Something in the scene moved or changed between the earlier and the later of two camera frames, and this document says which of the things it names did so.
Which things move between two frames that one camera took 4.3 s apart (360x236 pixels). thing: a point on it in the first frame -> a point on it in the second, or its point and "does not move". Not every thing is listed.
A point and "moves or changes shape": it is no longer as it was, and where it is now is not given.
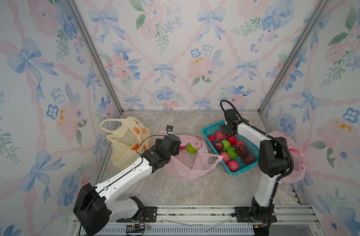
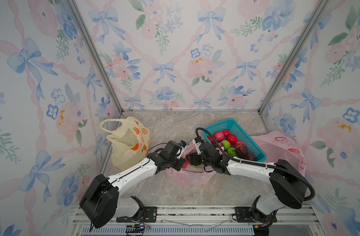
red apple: [232, 140] does not move
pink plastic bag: [193, 161] moves or changes shape
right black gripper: [223, 130] -> [193, 159]
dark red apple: [219, 146] does not move
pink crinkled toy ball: [238, 142] does not move
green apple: [231, 152] does not move
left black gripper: [158, 143] -> [178, 166]
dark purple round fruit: [248, 159] does not move
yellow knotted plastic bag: [128, 143] does not move
